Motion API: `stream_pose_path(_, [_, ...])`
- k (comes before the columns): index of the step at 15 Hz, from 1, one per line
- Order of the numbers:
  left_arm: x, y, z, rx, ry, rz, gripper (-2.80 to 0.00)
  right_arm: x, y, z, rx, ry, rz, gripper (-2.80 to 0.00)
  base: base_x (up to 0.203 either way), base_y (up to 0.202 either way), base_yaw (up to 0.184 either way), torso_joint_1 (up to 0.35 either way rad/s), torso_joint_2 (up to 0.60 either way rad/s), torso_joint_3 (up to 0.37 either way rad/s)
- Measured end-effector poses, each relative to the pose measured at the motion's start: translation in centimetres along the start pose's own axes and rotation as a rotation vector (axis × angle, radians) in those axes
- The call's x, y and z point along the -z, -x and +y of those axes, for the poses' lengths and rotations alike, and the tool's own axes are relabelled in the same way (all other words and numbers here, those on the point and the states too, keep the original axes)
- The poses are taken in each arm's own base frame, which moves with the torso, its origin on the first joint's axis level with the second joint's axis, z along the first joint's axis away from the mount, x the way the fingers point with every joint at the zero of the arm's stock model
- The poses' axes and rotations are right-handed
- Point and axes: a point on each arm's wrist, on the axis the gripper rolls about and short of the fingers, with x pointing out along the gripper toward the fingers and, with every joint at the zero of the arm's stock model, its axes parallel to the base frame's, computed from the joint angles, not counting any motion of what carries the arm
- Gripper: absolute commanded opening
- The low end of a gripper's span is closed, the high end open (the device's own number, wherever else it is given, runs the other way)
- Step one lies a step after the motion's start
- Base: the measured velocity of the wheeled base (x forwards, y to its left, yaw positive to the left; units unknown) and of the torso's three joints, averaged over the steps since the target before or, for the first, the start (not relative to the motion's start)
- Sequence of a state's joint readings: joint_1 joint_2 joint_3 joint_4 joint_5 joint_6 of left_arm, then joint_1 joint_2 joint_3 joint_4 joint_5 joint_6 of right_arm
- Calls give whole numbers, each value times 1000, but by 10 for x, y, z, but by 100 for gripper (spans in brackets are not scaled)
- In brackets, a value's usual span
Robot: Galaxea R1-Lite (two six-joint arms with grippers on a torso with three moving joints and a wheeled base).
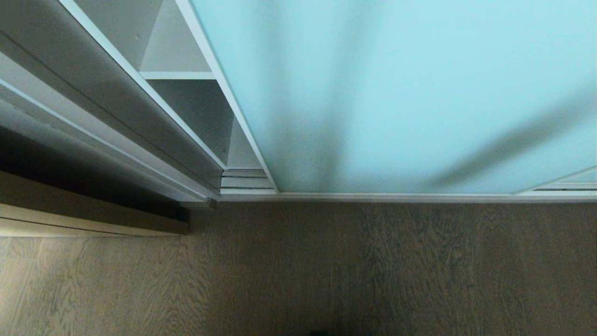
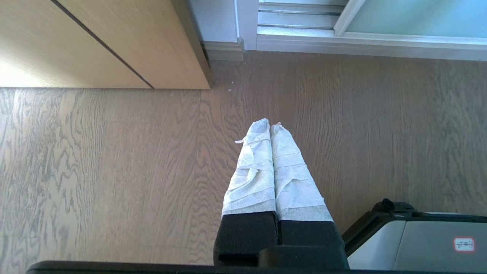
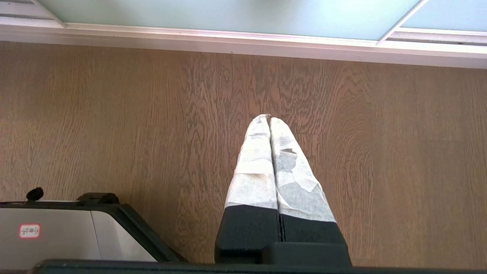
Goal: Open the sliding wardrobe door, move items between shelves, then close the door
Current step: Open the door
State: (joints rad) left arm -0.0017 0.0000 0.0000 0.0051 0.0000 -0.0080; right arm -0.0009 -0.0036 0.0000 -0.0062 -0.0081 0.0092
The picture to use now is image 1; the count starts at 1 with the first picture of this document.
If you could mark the beige wooden baseboard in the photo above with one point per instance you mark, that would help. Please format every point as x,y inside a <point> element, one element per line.
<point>93,217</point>

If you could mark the frosted glass sliding wardrobe door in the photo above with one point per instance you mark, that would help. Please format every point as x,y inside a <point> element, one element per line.
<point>578,179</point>
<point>396,93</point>

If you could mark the white wardrobe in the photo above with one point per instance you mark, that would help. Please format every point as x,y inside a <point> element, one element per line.
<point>116,93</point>

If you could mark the metal floor sliding track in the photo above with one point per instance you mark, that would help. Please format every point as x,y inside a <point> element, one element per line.
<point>373,197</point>

